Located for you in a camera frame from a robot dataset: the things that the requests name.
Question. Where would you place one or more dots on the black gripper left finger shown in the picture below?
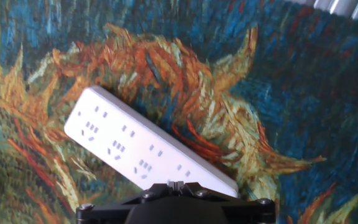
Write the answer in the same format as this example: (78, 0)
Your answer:
(104, 213)

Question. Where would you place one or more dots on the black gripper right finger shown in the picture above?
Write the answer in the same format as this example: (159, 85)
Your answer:
(250, 213)

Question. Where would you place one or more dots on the white power strip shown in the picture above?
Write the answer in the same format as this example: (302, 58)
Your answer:
(141, 146)

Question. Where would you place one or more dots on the sunflower painting cloth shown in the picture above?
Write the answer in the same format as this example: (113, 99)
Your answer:
(259, 93)

